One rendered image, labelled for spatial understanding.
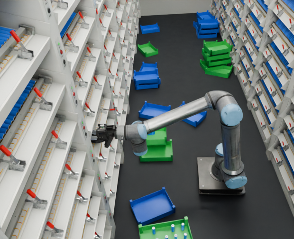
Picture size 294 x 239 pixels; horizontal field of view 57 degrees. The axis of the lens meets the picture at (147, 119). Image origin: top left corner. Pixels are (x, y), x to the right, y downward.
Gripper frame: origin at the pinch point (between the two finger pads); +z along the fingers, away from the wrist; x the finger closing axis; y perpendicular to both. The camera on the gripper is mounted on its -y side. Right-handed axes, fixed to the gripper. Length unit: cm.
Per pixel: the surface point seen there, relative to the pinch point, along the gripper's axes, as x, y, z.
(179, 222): 30, -48, -52
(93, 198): 26.1, -24.8, -3.2
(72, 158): 30.7, 16.4, -4.5
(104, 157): -3.9, -23.4, -5.4
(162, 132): -85, -81, -40
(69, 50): -2, 56, -7
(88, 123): 4.0, 14.9, -6.5
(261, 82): -111, -48, -139
